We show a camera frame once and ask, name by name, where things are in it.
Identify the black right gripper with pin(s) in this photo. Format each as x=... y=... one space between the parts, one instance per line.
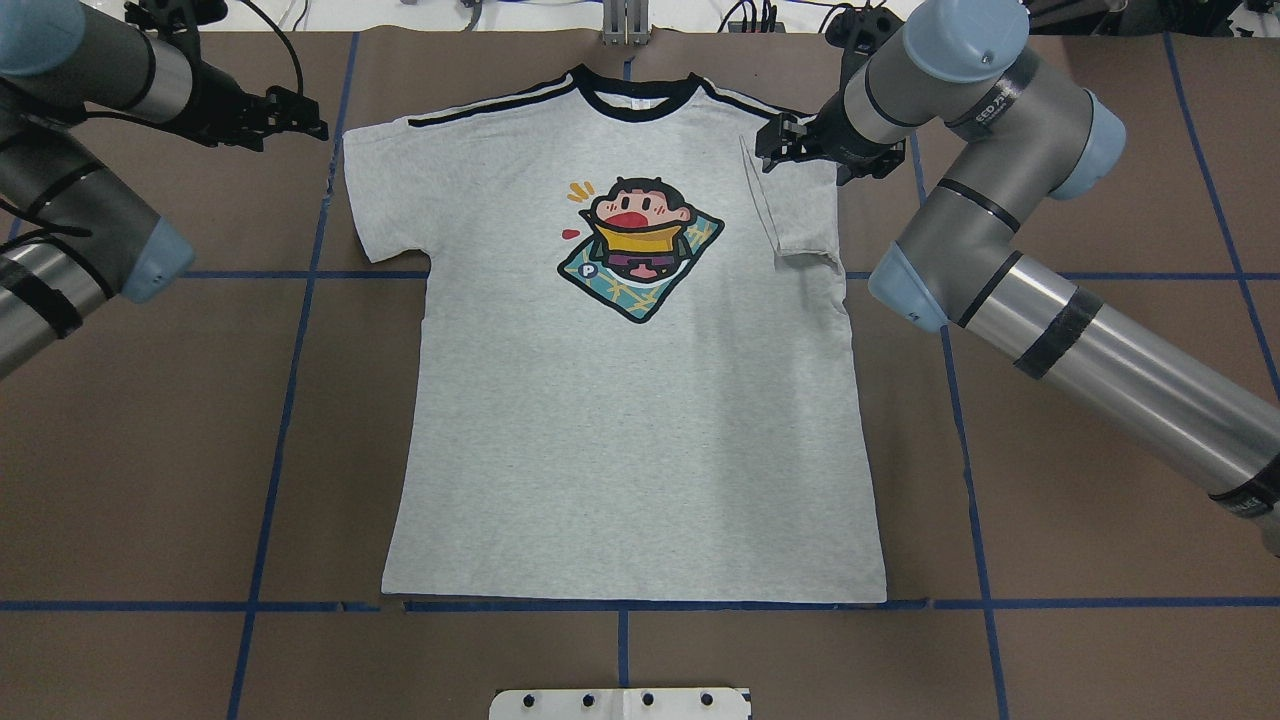
x=836 y=141

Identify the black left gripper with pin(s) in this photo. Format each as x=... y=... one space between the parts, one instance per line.
x=212 y=99

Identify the grey t-shirt with cartoon print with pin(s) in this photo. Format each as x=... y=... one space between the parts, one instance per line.
x=636 y=377

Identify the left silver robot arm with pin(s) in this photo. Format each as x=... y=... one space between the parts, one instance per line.
x=90 y=237

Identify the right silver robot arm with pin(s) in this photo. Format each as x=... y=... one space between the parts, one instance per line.
x=1031 y=135

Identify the left grey USB hub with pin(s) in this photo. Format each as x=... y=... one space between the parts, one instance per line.
x=750 y=17

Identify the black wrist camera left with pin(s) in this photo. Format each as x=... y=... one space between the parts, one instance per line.
x=168 y=17

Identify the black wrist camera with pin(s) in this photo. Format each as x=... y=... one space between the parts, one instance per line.
x=168 y=17
x=859 y=31

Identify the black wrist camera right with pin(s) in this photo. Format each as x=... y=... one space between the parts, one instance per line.
x=859 y=31

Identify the aluminium frame post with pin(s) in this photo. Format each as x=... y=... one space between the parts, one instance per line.
x=626 y=22

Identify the white camera stand column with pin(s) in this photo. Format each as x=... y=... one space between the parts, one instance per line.
x=624 y=703

